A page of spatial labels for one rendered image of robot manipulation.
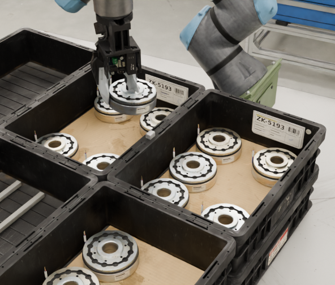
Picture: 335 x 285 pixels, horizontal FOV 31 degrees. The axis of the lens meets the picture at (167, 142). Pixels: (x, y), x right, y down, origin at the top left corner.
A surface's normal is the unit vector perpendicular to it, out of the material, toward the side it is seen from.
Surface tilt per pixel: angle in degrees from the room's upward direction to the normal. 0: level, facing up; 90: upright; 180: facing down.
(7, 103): 0
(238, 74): 48
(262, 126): 90
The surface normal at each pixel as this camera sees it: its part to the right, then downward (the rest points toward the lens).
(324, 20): -0.44, 0.54
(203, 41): -0.32, 0.36
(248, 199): -0.01, -0.80
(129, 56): 0.33, 0.56
